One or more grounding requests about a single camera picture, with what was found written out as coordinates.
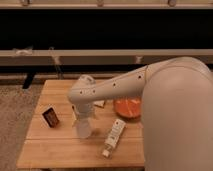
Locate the wooden table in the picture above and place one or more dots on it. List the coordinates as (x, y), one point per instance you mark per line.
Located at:
(59, 147)

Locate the orange bowl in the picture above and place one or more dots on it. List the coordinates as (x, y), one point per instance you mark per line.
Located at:
(128, 108)

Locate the beige wedge block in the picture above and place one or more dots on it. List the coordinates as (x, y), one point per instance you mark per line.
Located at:
(99, 103)

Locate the white tube bottle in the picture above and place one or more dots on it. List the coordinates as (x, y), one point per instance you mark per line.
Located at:
(113, 137)

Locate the brown rectangular eraser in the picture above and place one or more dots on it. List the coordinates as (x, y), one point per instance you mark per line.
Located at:
(51, 117)

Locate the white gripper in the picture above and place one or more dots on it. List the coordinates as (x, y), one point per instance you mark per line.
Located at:
(83, 111)

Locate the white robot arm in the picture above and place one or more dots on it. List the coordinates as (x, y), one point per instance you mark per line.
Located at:
(177, 111)

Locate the long white rail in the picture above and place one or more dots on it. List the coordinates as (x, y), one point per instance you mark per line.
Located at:
(89, 57)

